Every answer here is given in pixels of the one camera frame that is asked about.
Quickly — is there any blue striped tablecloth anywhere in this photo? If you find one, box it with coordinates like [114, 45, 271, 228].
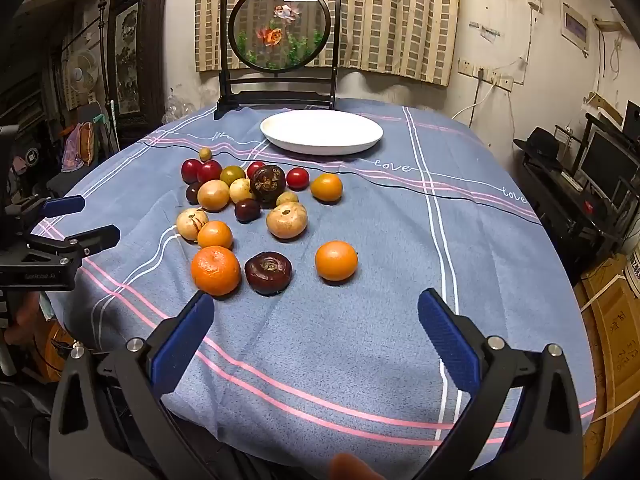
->
[37, 97, 598, 480]

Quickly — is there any small orange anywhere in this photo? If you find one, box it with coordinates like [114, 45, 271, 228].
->
[310, 173, 344, 203]
[197, 220, 234, 251]

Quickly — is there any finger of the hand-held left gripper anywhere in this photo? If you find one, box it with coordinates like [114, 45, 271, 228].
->
[15, 225, 121, 273]
[10, 195, 86, 233]

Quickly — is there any black hat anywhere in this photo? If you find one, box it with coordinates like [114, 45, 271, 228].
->
[513, 127, 566, 167]

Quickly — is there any cardboard box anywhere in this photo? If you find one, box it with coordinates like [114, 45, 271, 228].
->
[572, 255, 640, 461]

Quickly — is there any dark brown wrinkled passion fruit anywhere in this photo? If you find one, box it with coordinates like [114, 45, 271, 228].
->
[250, 165, 287, 206]

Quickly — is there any beige round fruit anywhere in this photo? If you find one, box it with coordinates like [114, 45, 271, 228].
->
[176, 208, 210, 241]
[266, 202, 309, 239]

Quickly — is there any white cable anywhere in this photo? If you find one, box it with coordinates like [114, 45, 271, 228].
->
[450, 77, 501, 128]

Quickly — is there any black monitor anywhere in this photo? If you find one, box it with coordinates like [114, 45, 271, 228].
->
[577, 127, 640, 196]

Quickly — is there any large orange mandarin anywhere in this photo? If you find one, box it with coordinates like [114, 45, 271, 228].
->
[191, 245, 242, 297]

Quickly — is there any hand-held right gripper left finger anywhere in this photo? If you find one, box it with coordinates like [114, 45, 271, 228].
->
[48, 290, 216, 480]

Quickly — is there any dark framed painting panel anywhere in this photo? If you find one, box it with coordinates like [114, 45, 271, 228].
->
[106, 0, 171, 147]

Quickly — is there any beige checked curtain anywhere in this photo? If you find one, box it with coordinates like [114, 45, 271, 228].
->
[194, 0, 461, 87]

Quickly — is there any smooth orange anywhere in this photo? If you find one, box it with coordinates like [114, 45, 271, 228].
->
[315, 240, 359, 282]

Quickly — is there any black speaker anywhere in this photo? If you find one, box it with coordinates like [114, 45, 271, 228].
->
[622, 100, 640, 143]

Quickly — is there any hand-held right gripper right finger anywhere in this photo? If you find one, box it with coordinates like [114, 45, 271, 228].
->
[417, 287, 586, 480]

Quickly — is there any clear plastic bag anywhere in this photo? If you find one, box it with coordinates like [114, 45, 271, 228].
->
[162, 85, 201, 123]

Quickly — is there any white electric fan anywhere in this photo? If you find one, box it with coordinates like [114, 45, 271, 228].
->
[65, 49, 99, 107]

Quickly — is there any black desk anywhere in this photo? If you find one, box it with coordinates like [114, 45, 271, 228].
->
[515, 155, 640, 281]

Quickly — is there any white wall panel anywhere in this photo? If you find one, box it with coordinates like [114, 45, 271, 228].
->
[560, 2, 591, 56]

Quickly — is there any pale yellow round fruit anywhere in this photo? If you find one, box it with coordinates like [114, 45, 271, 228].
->
[229, 178, 254, 204]

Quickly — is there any person's left hand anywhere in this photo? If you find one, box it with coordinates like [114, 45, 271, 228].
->
[2, 292, 43, 346]

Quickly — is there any round goldfish screen on stand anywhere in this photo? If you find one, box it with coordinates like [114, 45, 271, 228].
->
[214, 0, 343, 121]

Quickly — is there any dark maroon mangosteen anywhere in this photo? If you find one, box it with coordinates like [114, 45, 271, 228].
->
[244, 252, 293, 296]

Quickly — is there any white oval plate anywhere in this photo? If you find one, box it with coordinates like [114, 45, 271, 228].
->
[260, 110, 384, 156]

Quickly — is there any colourful cloth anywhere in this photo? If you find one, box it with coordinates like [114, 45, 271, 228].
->
[60, 121, 96, 171]

